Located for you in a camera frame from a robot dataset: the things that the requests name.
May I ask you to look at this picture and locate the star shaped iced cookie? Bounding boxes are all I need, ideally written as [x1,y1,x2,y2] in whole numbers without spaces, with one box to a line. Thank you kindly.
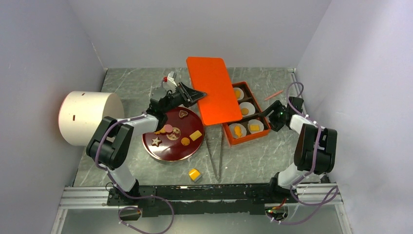
[151,137,162,147]

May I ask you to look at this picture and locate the white cylinder container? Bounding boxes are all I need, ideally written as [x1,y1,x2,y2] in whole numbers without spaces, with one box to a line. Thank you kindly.
[58,91,124,147]

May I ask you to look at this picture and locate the fish shaped cookie in box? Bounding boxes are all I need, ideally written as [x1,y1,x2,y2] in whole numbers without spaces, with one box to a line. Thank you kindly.
[234,90,242,99]

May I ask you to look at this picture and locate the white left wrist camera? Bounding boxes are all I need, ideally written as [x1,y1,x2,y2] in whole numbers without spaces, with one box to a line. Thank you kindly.
[162,71,178,91]

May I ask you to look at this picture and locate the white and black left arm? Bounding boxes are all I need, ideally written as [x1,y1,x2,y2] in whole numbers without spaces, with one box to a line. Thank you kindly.
[86,82,207,205]

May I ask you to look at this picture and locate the yellow small block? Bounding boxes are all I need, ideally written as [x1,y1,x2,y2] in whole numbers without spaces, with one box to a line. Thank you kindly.
[188,169,202,182]

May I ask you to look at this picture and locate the metal tongs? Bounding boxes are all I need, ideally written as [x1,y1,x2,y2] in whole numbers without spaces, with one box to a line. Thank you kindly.
[205,124,225,182]

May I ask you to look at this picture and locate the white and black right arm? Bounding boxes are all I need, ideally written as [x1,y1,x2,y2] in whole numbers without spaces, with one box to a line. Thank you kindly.
[259,97,338,202]

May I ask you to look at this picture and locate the brown scalloped cookie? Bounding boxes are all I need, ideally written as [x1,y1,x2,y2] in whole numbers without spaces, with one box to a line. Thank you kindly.
[154,128,166,135]

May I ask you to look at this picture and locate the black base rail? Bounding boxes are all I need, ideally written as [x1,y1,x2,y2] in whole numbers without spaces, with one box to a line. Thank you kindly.
[107,182,295,217]

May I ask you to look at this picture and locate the white paper liner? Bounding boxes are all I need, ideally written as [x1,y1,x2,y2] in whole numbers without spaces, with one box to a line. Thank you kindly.
[233,87,244,100]
[239,102,256,117]
[247,119,264,134]
[229,123,247,139]

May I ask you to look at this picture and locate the dark red round plate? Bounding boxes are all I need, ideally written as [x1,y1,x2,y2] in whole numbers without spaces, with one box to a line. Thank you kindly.
[142,107,205,161]

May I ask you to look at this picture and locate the round tan cookie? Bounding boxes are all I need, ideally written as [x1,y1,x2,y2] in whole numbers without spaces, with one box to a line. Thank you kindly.
[241,108,249,116]

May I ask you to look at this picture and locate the round orange cookie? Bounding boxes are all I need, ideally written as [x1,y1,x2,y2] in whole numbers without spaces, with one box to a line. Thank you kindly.
[181,137,190,146]

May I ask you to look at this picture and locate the heart shaped chocolate cookie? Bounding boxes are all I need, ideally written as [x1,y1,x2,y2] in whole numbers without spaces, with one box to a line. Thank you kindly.
[179,110,188,118]

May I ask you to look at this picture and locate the pink stick behind box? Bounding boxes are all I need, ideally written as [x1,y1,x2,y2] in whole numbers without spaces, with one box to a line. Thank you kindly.
[264,90,284,100]

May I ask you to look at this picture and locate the fish shaped orange cookie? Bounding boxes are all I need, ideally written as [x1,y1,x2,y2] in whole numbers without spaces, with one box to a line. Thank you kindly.
[234,125,243,138]

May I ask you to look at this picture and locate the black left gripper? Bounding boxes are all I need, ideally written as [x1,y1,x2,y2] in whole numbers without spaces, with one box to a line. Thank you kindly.
[162,81,207,114]

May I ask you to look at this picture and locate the orange box lid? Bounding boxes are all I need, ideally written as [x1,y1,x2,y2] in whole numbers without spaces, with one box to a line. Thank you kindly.
[186,57,242,126]

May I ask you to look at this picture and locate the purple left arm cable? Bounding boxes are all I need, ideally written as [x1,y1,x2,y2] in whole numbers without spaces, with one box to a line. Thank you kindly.
[94,111,175,234]

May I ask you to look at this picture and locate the rectangular butter biscuit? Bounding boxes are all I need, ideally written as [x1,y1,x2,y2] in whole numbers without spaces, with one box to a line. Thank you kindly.
[189,130,203,141]

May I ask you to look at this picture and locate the orange compartment box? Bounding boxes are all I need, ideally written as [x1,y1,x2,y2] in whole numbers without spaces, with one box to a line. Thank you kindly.
[223,81,270,145]

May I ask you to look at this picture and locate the pink round cookie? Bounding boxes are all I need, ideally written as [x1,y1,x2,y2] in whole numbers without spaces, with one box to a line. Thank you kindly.
[164,124,173,133]

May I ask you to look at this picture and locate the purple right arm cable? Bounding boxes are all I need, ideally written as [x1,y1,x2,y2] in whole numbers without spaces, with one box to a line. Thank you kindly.
[266,81,339,226]

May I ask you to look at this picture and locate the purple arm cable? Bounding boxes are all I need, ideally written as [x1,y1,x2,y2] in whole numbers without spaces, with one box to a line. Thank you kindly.
[94,111,175,234]
[266,81,339,226]

